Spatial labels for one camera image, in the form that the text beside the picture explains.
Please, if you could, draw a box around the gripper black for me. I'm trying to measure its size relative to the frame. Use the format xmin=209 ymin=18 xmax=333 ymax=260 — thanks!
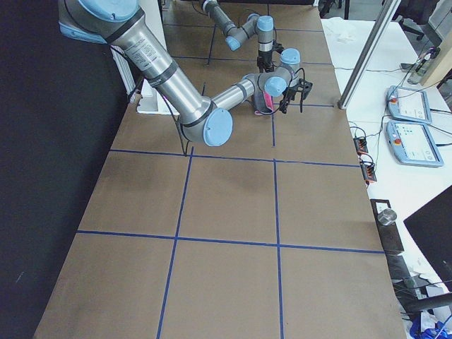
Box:
xmin=279 ymin=79 xmax=313 ymax=114
xmin=256 ymin=52 xmax=275 ymax=71

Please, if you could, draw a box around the pink towel grey hem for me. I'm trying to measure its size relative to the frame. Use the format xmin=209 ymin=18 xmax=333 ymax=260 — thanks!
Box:
xmin=251 ymin=91 xmax=274 ymax=116

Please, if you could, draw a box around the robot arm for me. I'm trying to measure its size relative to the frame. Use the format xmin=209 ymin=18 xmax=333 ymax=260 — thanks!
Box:
xmin=58 ymin=1 xmax=312 ymax=147
xmin=199 ymin=0 xmax=276 ymax=73

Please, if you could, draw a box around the orange power strip upper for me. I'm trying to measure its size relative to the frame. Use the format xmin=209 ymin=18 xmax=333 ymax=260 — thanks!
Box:
xmin=353 ymin=136 xmax=369 ymax=155

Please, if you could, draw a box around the orange power strip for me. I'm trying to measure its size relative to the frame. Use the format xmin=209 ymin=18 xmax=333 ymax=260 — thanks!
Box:
xmin=353 ymin=136 xmax=369 ymax=155
xmin=359 ymin=160 xmax=377 ymax=184

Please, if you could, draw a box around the orange power strip lower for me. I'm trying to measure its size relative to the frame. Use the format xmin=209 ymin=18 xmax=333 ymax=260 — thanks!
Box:
xmin=359 ymin=160 xmax=377 ymax=184

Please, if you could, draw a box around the upper teach pendant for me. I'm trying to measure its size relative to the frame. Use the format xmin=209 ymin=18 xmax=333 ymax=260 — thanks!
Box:
xmin=386 ymin=85 xmax=432 ymax=124

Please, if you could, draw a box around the teach pendant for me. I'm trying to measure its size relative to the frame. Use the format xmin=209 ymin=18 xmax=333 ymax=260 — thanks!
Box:
xmin=386 ymin=120 xmax=444 ymax=168
xmin=386 ymin=85 xmax=432 ymax=124

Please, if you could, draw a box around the lower teach pendant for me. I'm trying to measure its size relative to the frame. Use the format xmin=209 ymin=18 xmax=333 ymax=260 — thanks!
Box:
xmin=386 ymin=120 xmax=444 ymax=168

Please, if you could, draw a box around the metal cup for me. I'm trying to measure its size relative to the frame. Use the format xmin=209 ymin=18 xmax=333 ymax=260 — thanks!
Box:
xmin=377 ymin=208 xmax=397 ymax=226

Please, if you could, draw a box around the dark box under cup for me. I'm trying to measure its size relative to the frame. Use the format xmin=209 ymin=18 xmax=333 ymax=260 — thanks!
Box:
xmin=370 ymin=199 xmax=404 ymax=256

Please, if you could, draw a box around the black monitor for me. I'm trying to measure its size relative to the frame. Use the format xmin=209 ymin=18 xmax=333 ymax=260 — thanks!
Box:
xmin=403 ymin=186 xmax=451 ymax=291

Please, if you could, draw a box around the blue plastic bag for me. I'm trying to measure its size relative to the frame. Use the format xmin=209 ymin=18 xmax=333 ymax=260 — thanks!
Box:
xmin=409 ymin=316 xmax=451 ymax=339

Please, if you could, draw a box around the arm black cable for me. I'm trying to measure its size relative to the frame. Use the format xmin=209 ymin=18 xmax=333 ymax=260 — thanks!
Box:
xmin=165 ymin=98 xmax=194 ymax=157
xmin=271 ymin=28 xmax=285 ymax=57

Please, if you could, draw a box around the aluminium frame post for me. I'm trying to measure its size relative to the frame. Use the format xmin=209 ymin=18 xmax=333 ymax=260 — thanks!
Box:
xmin=338 ymin=0 xmax=401 ymax=109

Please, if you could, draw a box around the white pedestal column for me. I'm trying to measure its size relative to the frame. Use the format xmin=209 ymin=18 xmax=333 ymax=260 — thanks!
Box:
xmin=127 ymin=1 xmax=180 ymax=115

